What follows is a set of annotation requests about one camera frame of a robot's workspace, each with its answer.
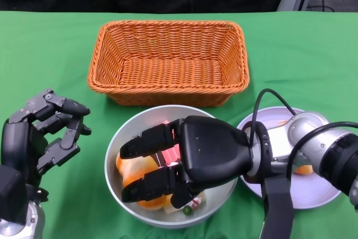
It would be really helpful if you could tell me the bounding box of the oval orange bread loaf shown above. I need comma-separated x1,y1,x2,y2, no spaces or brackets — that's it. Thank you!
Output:
116,152,168,211

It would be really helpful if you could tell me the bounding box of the yellow striped cake slice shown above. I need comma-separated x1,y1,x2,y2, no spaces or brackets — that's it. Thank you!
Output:
163,191,208,217

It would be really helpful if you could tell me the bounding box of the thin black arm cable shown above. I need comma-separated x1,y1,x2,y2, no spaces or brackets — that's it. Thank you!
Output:
249,88,298,146

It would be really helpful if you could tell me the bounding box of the orange wicker basket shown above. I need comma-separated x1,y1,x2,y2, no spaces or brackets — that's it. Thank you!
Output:
87,20,249,108

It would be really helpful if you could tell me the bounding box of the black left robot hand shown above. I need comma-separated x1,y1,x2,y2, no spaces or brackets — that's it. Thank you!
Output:
0,88,92,186

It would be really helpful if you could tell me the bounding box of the lavender plate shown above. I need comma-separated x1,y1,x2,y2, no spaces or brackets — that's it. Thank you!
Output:
236,106,343,210

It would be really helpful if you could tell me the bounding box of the coral pink cake slice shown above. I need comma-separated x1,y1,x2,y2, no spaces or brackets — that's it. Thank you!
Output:
156,121,182,167

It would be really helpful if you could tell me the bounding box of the ring-shaped swirl bread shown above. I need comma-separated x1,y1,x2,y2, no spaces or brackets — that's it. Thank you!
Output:
278,120,314,176

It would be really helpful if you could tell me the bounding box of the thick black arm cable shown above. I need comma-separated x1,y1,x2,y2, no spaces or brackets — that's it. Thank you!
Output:
287,121,358,184

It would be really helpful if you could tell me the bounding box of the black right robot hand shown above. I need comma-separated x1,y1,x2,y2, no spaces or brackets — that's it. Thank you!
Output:
119,115,252,208

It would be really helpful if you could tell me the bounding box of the grey-green bowl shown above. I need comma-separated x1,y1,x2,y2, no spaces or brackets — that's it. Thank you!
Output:
104,104,240,228

